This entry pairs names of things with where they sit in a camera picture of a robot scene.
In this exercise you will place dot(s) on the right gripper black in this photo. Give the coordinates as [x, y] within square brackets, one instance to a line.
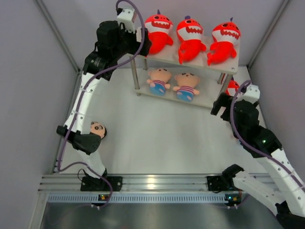
[224, 100]

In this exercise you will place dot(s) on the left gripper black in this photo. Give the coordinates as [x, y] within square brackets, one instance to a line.
[136, 45]

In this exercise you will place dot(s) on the red shark plush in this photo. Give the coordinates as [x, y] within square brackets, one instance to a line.
[159, 28]
[232, 87]
[189, 33]
[226, 36]

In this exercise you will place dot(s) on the boy plush doll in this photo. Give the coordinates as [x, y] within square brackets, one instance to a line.
[159, 81]
[98, 129]
[186, 86]

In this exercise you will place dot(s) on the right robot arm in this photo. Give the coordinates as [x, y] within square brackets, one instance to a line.
[287, 202]

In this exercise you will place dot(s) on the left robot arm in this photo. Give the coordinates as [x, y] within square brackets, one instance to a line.
[118, 42]

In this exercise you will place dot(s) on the white two-tier shelf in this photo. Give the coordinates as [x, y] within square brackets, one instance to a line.
[209, 85]

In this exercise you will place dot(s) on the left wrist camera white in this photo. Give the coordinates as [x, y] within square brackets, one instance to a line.
[126, 18]

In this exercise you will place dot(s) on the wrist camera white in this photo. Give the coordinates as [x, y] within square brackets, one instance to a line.
[252, 94]
[126, 18]

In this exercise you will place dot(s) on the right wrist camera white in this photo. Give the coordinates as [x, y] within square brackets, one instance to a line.
[252, 94]

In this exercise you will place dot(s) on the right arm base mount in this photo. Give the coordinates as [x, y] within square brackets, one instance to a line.
[218, 184]

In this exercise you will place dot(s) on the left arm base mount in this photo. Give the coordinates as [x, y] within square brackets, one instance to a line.
[91, 184]

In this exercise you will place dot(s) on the aluminium rail front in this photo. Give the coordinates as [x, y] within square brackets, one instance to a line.
[66, 188]

